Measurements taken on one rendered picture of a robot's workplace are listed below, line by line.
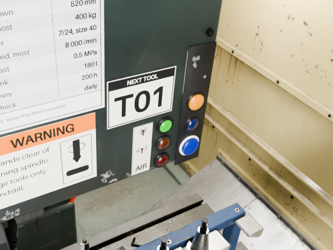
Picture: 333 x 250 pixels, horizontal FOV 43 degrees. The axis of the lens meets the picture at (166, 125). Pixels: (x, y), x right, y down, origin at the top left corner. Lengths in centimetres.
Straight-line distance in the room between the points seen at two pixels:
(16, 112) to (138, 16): 17
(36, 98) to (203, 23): 22
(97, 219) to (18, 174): 144
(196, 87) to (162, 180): 157
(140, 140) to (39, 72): 19
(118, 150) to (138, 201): 146
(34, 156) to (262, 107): 116
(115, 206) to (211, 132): 56
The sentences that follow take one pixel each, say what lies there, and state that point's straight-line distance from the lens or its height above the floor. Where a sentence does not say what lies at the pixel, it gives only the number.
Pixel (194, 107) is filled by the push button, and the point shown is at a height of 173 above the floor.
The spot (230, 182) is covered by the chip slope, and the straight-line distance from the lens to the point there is 181.
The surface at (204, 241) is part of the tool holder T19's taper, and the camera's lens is 102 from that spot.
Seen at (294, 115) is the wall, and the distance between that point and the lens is 148.
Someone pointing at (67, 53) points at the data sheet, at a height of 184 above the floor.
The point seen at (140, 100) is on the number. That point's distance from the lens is 55.
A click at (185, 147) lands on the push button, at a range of 64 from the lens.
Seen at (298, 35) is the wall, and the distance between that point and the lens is 140.
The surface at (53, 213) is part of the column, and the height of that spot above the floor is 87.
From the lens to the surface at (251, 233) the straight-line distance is 114.
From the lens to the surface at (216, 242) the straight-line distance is 110.
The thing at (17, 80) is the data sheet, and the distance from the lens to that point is 47.
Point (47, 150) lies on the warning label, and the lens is 53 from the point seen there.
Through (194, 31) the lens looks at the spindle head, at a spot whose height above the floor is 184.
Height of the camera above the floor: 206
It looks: 36 degrees down
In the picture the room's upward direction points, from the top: 6 degrees clockwise
